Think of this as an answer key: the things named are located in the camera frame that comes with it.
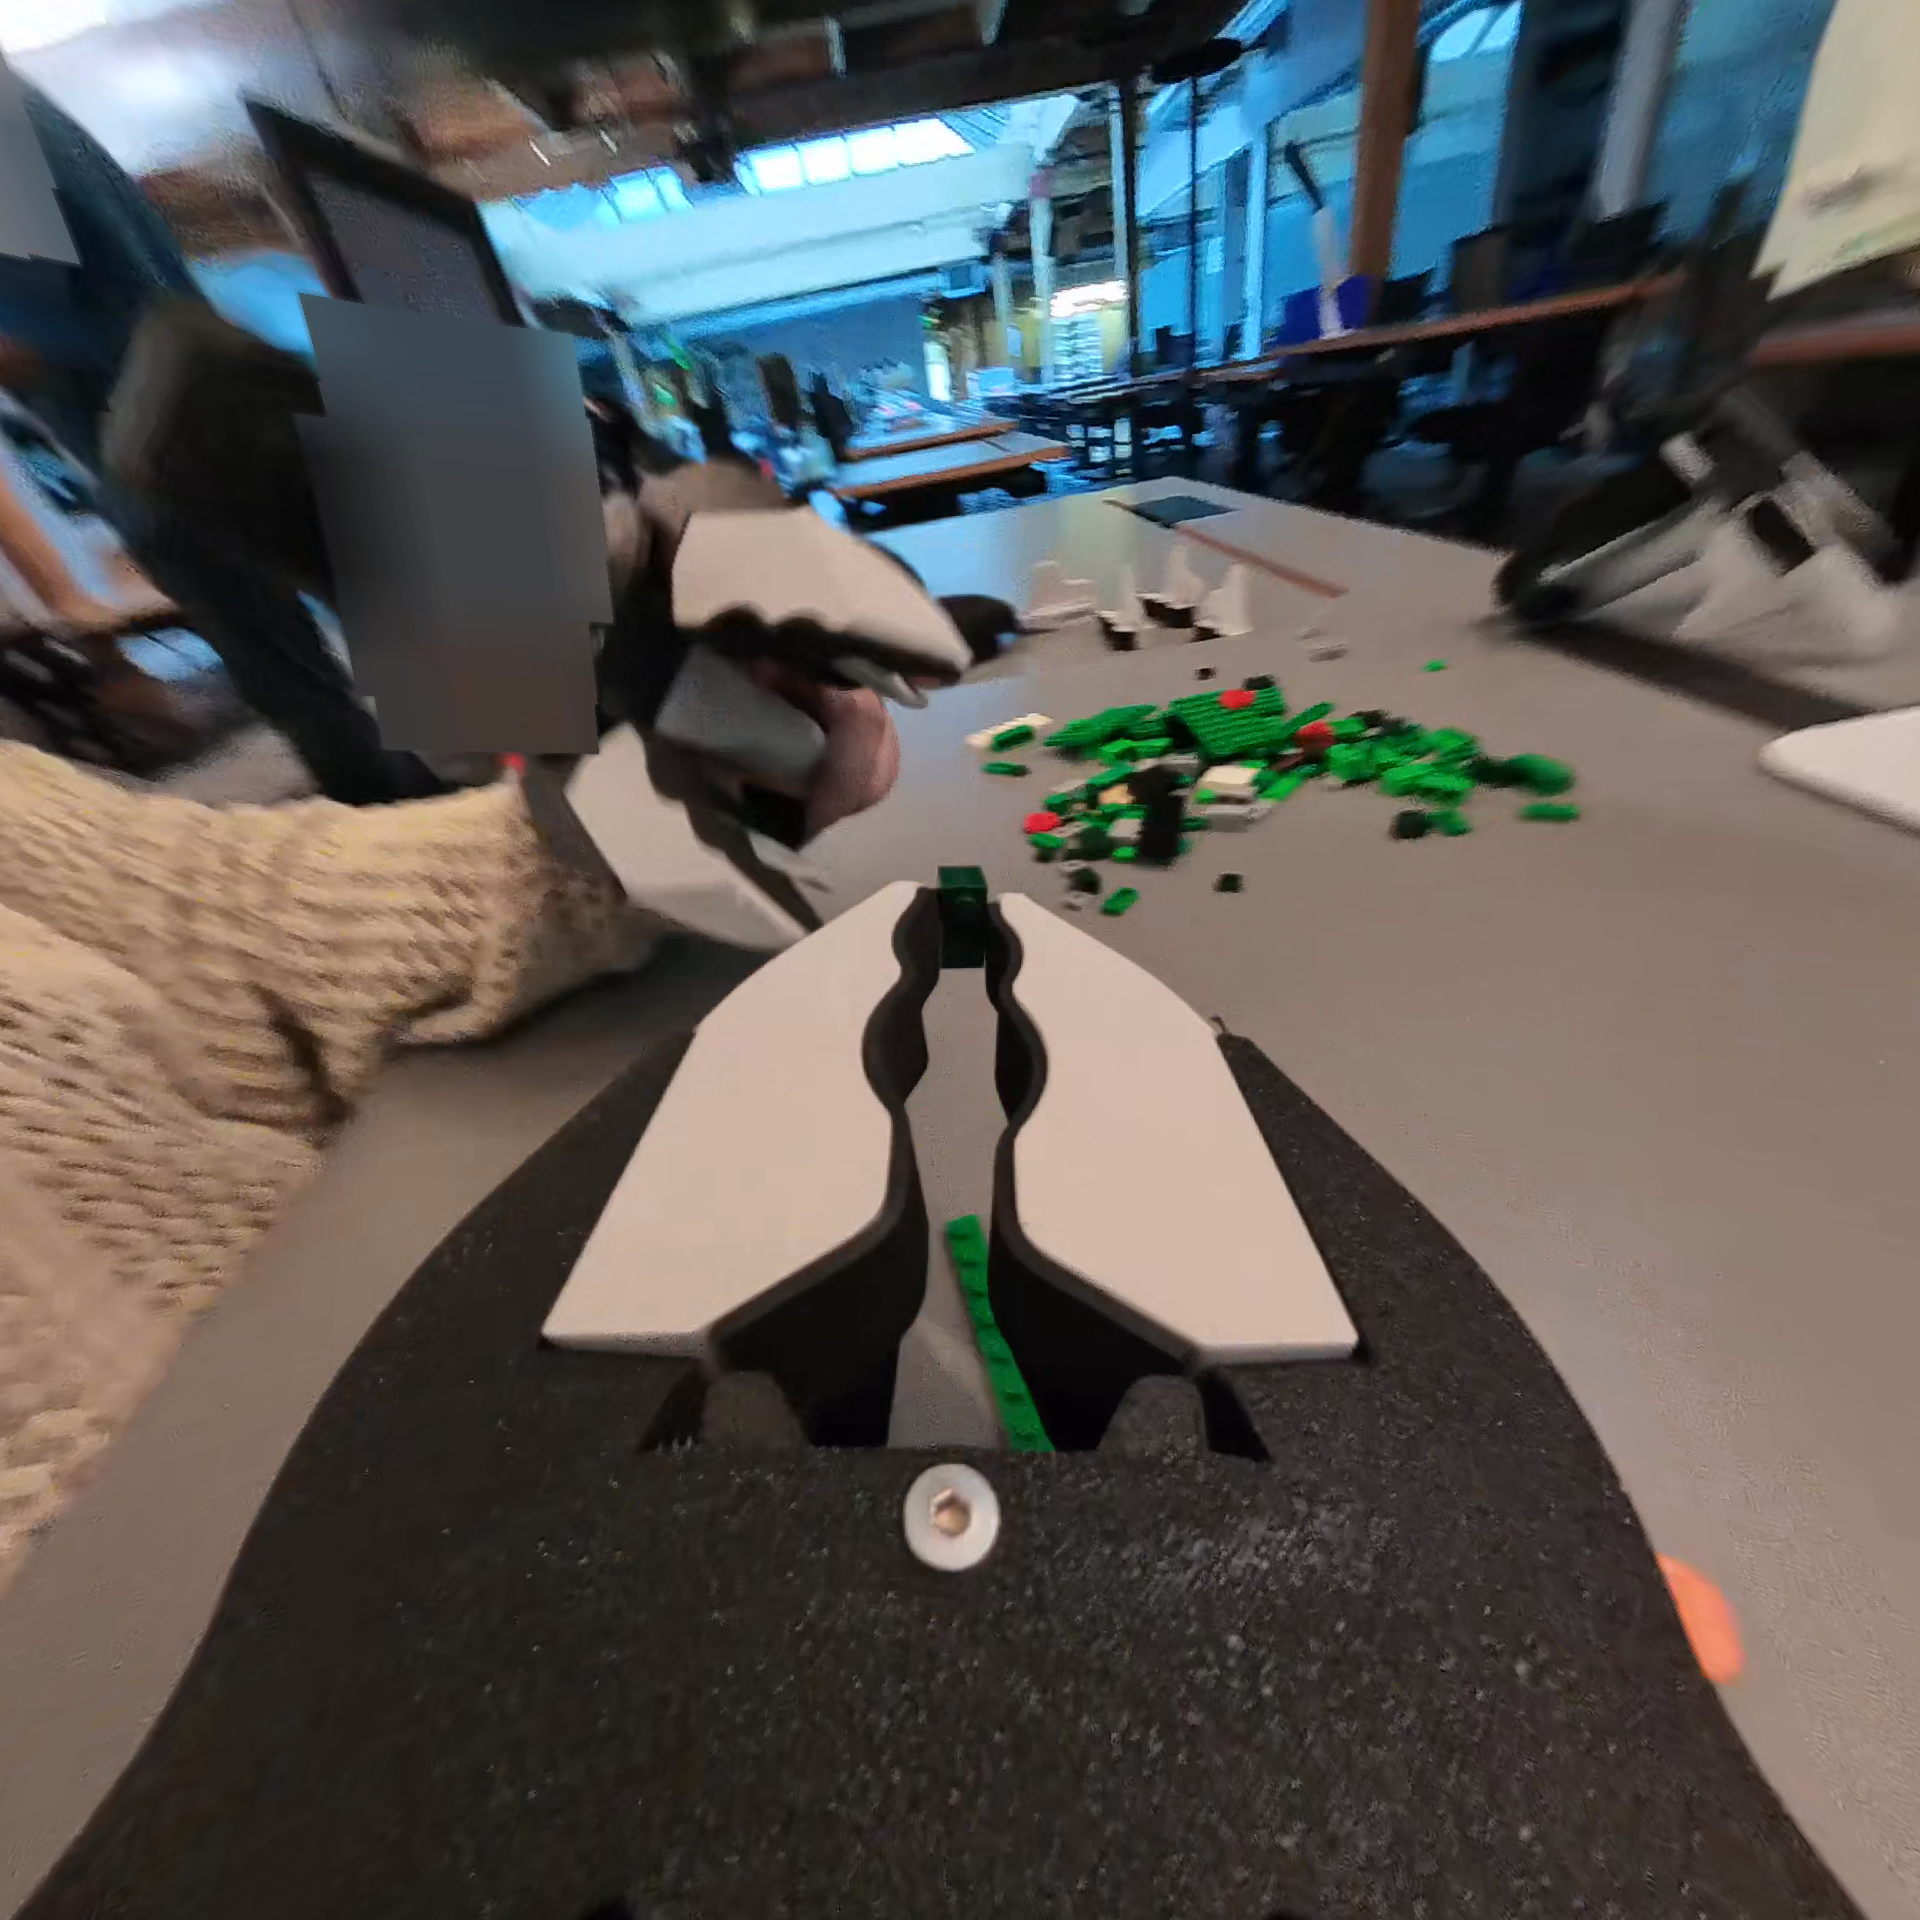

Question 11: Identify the white rounded mat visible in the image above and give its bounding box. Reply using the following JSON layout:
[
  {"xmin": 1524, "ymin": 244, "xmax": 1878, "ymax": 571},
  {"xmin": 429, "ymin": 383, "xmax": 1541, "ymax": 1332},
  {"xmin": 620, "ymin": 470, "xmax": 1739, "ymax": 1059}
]
[{"xmin": 1758, "ymin": 710, "xmax": 1920, "ymax": 834}]

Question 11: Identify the long wooden workbench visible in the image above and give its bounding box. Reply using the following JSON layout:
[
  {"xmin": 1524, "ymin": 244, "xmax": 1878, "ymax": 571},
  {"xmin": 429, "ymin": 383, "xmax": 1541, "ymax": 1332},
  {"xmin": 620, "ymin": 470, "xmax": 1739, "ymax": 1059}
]
[{"xmin": 1199, "ymin": 278, "xmax": 1920, "ymax": 377}]

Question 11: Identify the wooden post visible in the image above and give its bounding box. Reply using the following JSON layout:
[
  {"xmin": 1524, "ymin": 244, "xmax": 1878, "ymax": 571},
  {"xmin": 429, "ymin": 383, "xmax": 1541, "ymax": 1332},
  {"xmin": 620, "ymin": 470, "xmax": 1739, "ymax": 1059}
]
[{"xmin": 1350, "ymin": 0, "xmax": 1425, "ymax": 279}]

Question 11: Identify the person's left forearm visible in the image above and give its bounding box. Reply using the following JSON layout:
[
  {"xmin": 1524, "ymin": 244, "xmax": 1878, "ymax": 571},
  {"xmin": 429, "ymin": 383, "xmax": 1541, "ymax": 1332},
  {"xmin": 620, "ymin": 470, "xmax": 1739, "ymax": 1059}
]
[{"xmin": 0, "ymin": 744, "xmax": 663, "ymax": 1144}]

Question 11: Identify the black framed board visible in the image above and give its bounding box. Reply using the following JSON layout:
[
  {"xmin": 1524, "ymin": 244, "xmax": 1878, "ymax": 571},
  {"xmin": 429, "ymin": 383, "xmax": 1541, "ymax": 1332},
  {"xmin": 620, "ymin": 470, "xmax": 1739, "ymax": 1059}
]
[{"xmin": 247, "ymin": 103, "xmax": 529, "ymax": 326}]

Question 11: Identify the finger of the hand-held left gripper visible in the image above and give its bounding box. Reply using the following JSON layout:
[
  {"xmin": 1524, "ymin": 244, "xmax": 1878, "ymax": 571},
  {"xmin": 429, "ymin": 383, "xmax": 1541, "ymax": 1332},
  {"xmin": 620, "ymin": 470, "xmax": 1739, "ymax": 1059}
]
[
  {"xmin": 669, "ymin": 511, "xmax": 974, "ymax": 682},
  {"xmin": 655, "ymin": 651, "xmax": 830, "ymax": 785}
]

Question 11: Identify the narrow green lego plate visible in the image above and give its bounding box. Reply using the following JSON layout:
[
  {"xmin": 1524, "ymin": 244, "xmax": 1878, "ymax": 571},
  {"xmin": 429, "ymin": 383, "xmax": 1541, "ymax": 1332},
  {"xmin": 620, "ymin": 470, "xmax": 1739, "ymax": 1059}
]
[{"xmin": 941, "ymin": 1212, "xmax": 1055, "ymax": 1455}]

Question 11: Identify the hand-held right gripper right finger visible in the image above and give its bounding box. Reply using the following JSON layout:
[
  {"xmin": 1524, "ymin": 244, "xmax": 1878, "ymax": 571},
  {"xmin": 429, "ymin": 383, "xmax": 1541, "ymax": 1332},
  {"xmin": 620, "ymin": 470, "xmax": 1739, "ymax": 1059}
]
[{"xmin": 983, "ymin": 892, "xmax": 1359, "ymax": 1369}]

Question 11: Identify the pile of lego pieces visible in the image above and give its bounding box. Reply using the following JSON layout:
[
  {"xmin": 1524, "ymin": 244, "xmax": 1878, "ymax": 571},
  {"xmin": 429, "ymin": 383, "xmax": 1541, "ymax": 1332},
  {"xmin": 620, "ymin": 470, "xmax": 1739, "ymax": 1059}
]
[{"xmin": 967, "ymin": 660, "xmax": 1579, "ymax": 916}]

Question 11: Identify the brown wooden table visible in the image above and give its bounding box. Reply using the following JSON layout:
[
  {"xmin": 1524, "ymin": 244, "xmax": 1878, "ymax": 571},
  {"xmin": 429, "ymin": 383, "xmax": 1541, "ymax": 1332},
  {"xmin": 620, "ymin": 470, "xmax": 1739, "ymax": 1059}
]
[
  {"xmin": 839, "ymin": 416, "xmax": 1021, "ymax": 459},
  {"xmin": 831, "ymin": 435, "xmax": 1074, "ymax": 505}
]

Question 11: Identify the black office chair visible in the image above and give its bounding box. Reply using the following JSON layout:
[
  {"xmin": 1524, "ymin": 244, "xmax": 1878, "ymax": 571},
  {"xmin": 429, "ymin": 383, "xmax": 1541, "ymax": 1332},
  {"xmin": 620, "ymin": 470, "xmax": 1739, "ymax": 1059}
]
[{"xmin": 1493, "ymin": 360, "xmax": 1920, "ymax": 706}]

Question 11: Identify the orange brick separator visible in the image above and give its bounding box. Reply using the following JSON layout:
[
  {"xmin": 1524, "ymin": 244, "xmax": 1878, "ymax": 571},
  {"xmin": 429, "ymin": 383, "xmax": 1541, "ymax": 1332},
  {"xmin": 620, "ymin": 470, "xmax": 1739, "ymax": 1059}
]
[{"xmin": 1658, "ymin": 1556, "xmax": 1746, "ymax": 1684}]

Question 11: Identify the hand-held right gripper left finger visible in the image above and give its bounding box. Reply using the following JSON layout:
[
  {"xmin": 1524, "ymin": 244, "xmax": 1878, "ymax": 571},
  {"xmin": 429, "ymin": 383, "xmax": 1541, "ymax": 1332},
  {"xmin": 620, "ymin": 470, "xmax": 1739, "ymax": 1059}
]
[{"xmin": 545, "ymin": 882, "xmax": 935, "ymax": 1361}]

